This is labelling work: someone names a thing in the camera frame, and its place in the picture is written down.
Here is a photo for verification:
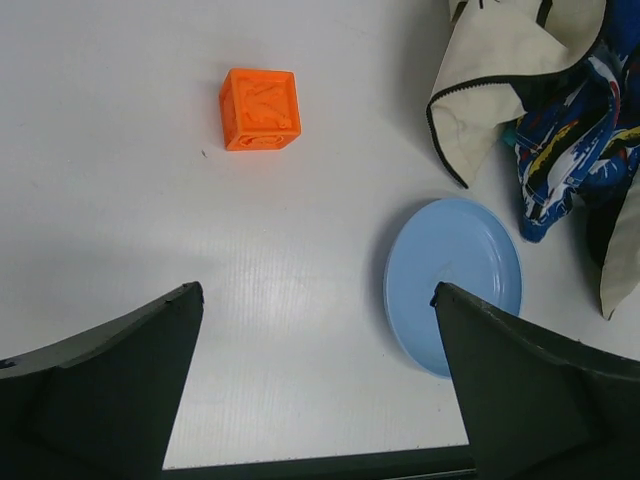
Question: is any orange toy cube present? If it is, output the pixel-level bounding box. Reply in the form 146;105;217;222
219;68;301;151

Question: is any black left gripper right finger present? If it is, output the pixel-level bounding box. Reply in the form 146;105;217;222
431;283;639;479

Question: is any light blue plate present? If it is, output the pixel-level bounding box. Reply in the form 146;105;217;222
383;197;523;379

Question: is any beige zippered cloth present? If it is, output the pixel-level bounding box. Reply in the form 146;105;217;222
426;1;639;318

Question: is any blue patterned cloth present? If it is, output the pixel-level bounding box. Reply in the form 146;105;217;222
514;42;640;245

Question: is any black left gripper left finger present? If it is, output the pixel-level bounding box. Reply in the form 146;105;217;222
1;282;204;479

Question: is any teal cloth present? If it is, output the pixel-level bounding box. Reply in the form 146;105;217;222
502;125;517;147

